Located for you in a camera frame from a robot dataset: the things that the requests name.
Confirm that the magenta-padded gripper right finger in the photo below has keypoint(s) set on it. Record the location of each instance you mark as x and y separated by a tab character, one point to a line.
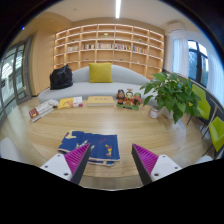
163	166

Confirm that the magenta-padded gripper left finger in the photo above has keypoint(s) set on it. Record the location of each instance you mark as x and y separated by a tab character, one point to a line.
56	165

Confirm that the blue printed towel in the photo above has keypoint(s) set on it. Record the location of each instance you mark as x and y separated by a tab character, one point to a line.
96	143

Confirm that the small white cup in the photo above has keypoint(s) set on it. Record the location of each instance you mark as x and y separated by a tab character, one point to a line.
154	112

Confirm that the red and white book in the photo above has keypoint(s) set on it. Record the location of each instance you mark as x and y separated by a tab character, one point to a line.
40	111

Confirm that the yellow and white book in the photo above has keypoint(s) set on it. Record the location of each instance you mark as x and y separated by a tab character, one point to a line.
68	102

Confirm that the green chair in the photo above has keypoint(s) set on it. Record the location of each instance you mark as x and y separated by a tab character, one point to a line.
217	131
204	105

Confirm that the green potted plant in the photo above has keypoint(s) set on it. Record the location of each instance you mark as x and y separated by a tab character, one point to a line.
173	93

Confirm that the colourful figurine set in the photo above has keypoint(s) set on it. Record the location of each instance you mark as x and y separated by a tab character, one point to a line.
128	99

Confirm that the plain yellow book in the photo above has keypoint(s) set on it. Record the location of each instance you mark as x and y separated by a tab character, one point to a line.
100	100

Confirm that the black backpack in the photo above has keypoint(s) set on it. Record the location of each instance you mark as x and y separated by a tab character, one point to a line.
61	78

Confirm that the grey curved sofa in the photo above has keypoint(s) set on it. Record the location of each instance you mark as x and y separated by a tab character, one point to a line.
100	88

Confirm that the grey-framed glass door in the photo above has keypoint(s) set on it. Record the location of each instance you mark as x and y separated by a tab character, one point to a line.
15	76

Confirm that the yellow cushion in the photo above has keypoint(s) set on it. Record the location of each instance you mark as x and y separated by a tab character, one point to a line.
100	72

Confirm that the dark-framed window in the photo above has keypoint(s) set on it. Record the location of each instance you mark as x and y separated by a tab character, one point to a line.
198	61

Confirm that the white curtain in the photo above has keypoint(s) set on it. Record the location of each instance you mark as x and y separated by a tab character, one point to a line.
180	56

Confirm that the long ceiling light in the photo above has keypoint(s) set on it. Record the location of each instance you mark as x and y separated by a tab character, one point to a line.
118	8

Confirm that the wooden wall shelf unit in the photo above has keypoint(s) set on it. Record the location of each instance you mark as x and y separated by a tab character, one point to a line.
110	40

